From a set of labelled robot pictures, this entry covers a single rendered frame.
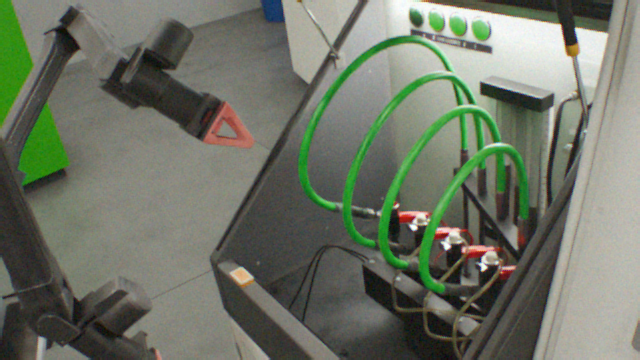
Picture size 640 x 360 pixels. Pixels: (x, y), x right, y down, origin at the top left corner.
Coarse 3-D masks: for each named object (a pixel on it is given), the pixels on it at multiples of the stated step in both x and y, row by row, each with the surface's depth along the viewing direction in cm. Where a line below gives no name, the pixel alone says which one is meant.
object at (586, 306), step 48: (624, 0) 68; (624, 48) 70; (624, 96) 70; (624, 144) 71; (576, 192) 78; (624, 192) 72; (576, 240) 80; (624, 240) 73; (576, 288) 80; (624, 288) 74; (576, 336) 81; (624, 336) 75
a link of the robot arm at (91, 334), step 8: (88, 320) 83; (96, 320) 82; (88, 328) 82; (96, 328) 83; (104, 328) 84; (80, 336) 82; (88, 336) 82; (96, 336) 83; (104, 336) 84; (112, 336) 85; (72, 344) 82; (80, 344) 82; (88, 344) 82; (96, 344) 83; (104, 344) 84; (112, 344) 85; (80, 352) 83; (88, 352) 83; (96, 352) 83; (104, 352) 84
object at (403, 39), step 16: (384, 48) 96; (432, 48) 103; (352, 64) 94; (448, 64) 106; (336, 80) 94; (320, 112) 93; (464, 128) 115; (304, 144) 94; (464, 144) 117; (304, 160) 95; (304, 176) 96
